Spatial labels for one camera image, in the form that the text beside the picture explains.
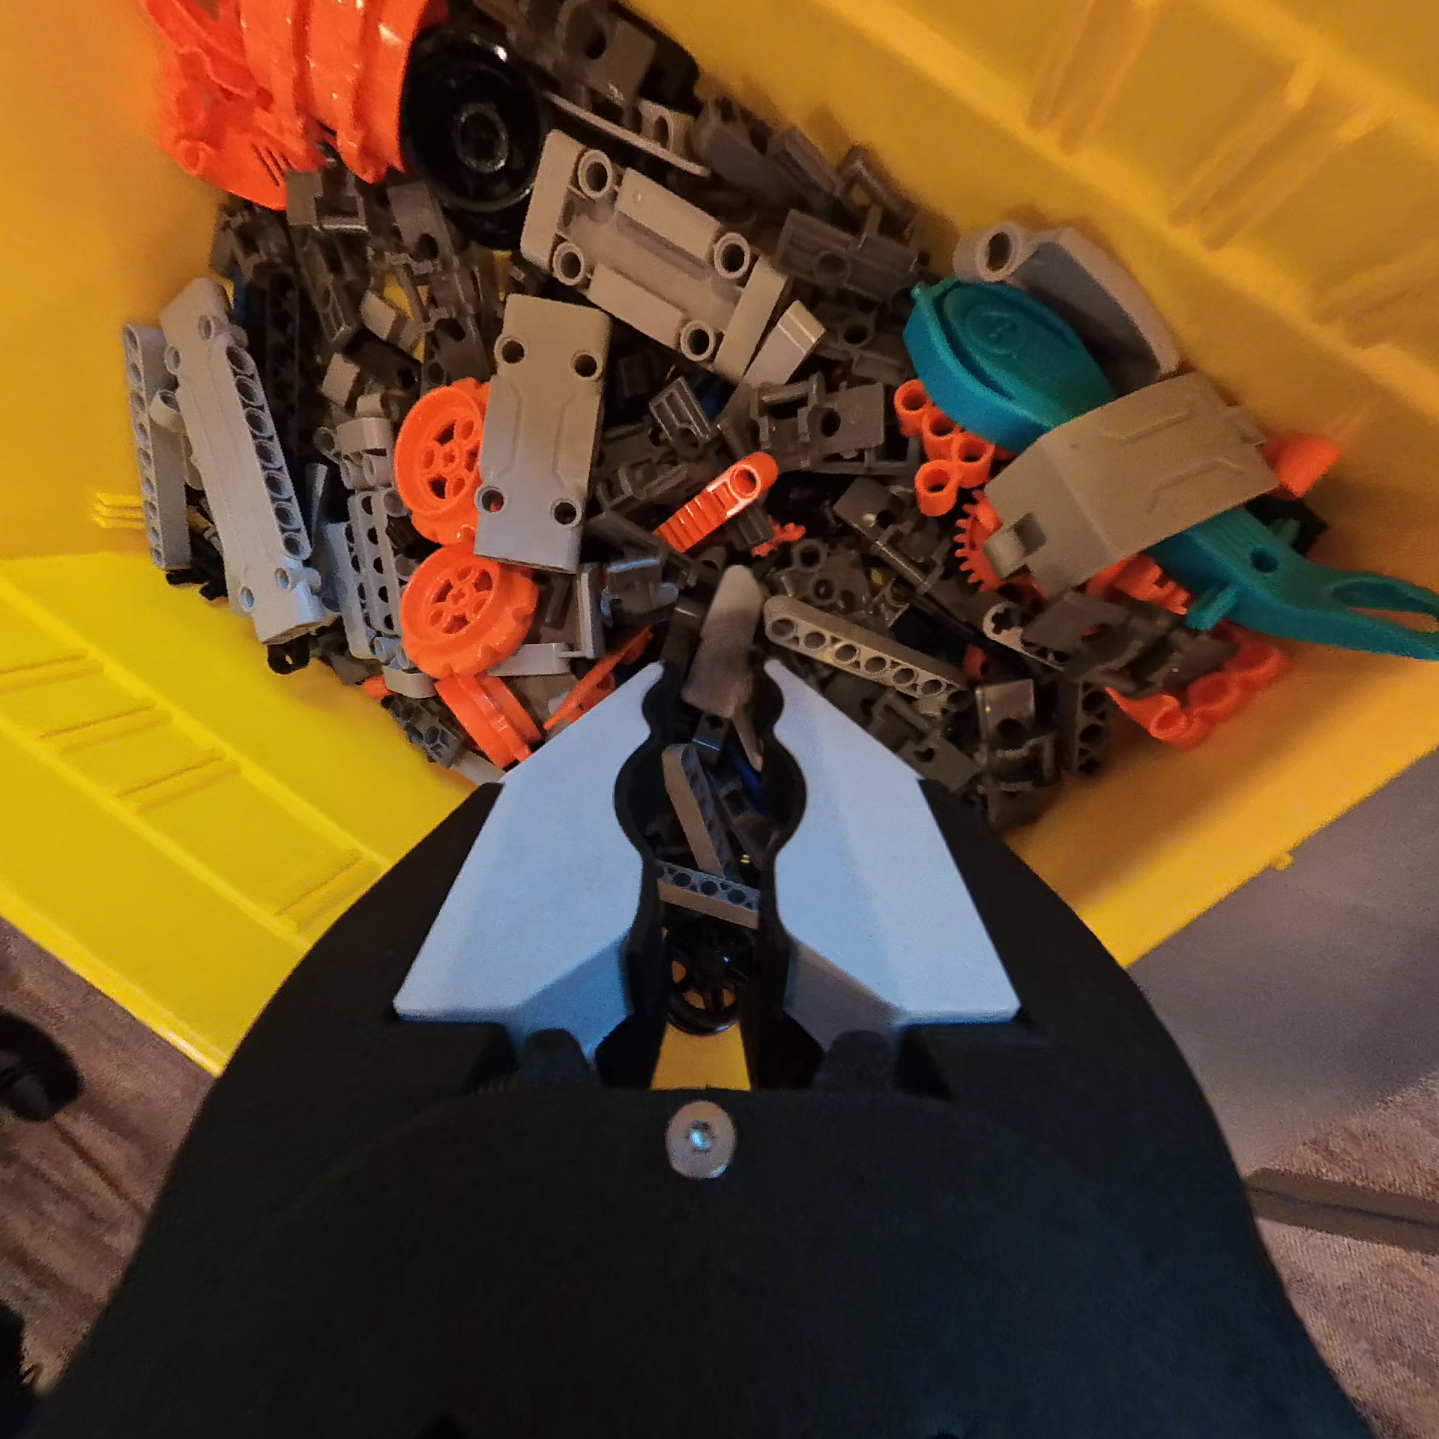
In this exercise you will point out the large orange toy shell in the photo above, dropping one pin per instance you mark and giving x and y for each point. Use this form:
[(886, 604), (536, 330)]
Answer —
[(281, 79)]

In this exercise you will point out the teal oval brick tool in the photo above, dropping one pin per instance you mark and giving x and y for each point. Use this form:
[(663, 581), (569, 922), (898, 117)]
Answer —
[(1000, 360)]

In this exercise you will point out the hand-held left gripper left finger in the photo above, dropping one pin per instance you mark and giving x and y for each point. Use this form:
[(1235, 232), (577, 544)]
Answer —
[(540, 900)]

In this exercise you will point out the small grey brick piece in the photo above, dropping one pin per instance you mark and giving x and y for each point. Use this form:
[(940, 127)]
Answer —
[(725, 641)]

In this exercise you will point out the pile of toy building bricks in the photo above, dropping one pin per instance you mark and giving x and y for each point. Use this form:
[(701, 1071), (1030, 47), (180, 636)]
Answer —
[(786, 449)]

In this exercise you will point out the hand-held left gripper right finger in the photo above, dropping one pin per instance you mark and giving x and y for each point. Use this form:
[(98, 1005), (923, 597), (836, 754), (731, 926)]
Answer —
[(887, 900)]

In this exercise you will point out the teal pointed brick tool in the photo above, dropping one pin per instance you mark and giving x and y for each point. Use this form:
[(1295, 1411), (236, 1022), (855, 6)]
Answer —
[(1304, 585)]

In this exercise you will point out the black toy tyre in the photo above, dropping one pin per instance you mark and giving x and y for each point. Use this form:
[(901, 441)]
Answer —
[(478, 129)]

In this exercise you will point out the orange toy wheel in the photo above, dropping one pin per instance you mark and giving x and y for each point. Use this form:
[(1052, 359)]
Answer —
[(440, 461), (488, 720), (466, 607)]

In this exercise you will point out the yellow plastic bin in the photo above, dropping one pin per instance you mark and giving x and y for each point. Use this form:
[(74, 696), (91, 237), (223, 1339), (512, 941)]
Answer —
[(1124, 112)]

